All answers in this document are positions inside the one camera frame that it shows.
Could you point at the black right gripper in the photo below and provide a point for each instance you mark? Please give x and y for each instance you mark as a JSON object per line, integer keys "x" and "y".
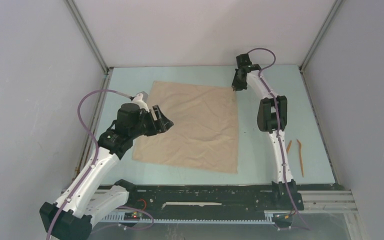
{"x": 237, "y": 85}

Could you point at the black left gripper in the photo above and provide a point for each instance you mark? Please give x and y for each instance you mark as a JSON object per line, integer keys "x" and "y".
{"x": 161, "y": 125}

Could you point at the beige cloth napkin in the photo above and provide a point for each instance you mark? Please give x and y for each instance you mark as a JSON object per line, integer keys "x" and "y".
{"x": 205, "y": 134}

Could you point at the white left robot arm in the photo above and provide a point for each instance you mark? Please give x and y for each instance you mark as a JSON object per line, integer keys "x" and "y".
{"x": 74, "y": 214}

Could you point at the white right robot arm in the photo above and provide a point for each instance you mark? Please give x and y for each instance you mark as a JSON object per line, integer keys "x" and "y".
{"x": 272, "y": 118}

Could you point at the orange plastic knife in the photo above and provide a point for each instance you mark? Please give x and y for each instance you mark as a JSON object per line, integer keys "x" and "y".
{"x": 289, "y": 146}

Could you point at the orange plastic fork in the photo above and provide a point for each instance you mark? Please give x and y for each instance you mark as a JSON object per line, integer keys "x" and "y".
{"x": 300, "y": 154}

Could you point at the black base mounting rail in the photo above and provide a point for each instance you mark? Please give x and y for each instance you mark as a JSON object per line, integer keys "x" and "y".
{"x": 213, "y": 202}

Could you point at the aluminium corner frame post right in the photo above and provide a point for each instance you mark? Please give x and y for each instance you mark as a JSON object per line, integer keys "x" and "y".
{"x": 328, "y": 21}

